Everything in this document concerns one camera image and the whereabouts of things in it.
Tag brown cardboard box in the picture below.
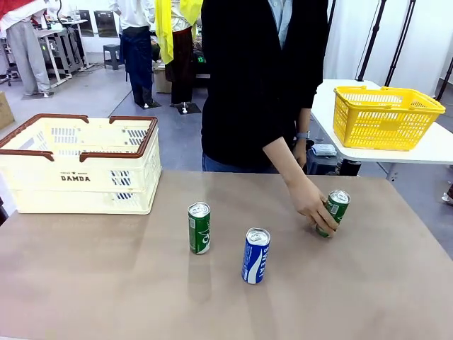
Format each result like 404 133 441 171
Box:
0 91 16 130
152 62 174 94

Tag cream basket brown handles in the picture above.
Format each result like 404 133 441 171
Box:
0 113 164 215

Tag blue Pocari Sweat can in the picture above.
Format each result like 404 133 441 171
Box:
241 227 271 285

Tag person in black cardigan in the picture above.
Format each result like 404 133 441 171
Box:
200 0 330 174

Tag red cloth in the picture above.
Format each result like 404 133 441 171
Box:
0 0 47 21

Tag person's left hand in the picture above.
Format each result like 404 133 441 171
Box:
295 138 309 170

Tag dark framed panel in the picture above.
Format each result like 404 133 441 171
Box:
78 9 96 38
93 10 119 39

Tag grey plastic stool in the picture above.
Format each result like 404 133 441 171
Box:
103 43 125 71

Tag yellow hanging cloth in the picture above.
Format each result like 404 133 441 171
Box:
154 0 205 65

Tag white side table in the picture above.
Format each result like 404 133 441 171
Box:
309 78 453 182

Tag white backdrop curtain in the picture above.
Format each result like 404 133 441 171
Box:
327 0 453 89

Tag white wet wipes pack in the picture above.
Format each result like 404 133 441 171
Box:
311 143 338 157

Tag mannequin with dark skirt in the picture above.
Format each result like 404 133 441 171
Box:
165 26 202 115

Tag person's left forearm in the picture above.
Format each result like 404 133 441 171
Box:
299 108 312 132

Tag green drink can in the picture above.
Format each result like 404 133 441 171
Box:
187 201 212 255
316 190 351 238

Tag person's right hand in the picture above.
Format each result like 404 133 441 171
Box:
288 176 339 235

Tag dark grey box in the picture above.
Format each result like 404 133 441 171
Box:
306 150 343 176

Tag black tripod pole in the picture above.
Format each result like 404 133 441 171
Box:
326 0 337 35
384 0 418 88
435 58 453 102
356 0 387 82

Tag metal workbench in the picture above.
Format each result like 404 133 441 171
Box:
34 19 90 86

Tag person's right forearm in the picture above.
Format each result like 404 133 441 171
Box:
262 136 312 188

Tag yellow plastic shopping basket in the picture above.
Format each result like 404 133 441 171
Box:
333 85 447 152

